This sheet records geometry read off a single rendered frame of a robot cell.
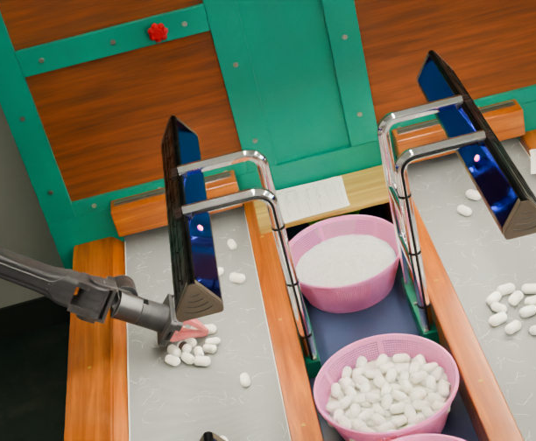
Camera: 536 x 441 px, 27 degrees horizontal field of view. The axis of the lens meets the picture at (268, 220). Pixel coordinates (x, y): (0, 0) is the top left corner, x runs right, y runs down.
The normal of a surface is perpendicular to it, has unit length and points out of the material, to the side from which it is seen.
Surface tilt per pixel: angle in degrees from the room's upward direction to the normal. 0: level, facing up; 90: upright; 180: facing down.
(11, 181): 90
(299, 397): 0
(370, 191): 0
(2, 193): 90
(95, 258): 0
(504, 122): 90
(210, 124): 90
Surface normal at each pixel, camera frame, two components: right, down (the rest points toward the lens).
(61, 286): 0.04, 0.29
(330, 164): 0.12, 0.52
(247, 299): -0.21, -0.82
